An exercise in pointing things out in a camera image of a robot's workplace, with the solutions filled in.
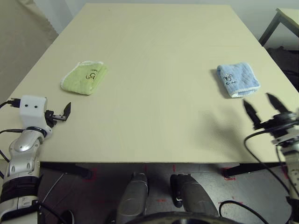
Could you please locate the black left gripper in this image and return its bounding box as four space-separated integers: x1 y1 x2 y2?
44 102 72 128

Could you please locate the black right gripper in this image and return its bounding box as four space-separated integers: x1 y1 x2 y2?
242 92 299 140

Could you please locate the green towel with white trim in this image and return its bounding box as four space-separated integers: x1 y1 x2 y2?
60 60 109 96

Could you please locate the folded light blue towel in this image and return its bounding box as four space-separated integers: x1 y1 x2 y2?
216 62 261 98

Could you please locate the black table leg base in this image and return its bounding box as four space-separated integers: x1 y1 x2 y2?
221 162 288 179
39 162 98 182

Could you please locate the beige fabric curtain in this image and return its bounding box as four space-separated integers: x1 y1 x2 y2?
0 0 59 110

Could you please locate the grey robot left leg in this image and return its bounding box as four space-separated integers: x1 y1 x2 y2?
116 172 150 224

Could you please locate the dark robot torso rim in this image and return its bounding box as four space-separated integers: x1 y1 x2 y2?
137 211 232 224

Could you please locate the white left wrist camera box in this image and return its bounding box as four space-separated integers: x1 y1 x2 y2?
18 95 53 140

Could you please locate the black right camera cable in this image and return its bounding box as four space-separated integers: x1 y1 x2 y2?
244 121 299 201

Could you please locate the black camera cable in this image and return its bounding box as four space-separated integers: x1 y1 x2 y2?
244 121 299 201
0 98 67 224

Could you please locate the black left camera cable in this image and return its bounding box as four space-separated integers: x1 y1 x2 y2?
0 98 67 224

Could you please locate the beige side table black frame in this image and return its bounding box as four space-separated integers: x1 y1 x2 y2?
258 8 299 47

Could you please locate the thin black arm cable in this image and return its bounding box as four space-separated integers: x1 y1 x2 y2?
218 200 268 224

